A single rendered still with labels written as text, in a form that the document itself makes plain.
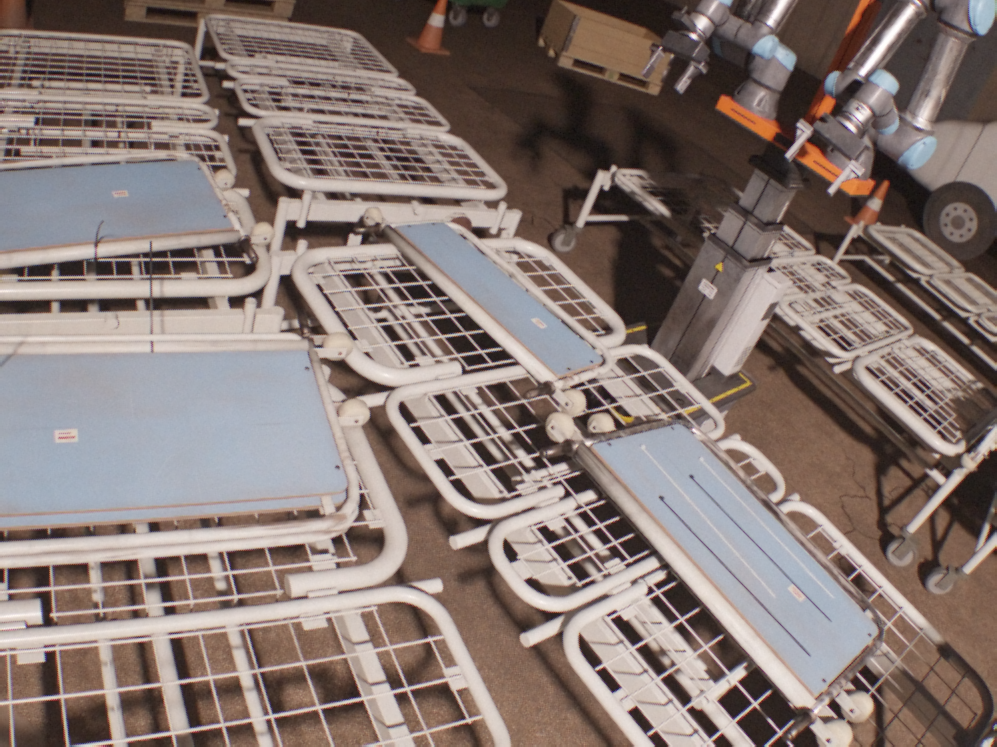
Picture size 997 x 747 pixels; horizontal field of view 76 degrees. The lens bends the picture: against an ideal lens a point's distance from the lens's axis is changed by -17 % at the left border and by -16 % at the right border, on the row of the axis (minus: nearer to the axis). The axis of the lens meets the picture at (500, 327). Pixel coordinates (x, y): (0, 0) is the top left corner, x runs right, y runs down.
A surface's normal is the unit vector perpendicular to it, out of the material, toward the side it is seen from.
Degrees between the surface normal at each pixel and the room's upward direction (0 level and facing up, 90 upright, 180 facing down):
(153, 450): 7
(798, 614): 4
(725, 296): 90
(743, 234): 90
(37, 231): 5
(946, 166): 90
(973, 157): 89
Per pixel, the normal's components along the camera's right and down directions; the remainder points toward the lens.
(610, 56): 0.23, 0.60
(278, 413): 0.37, -0.70
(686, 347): -0.73, 0.15
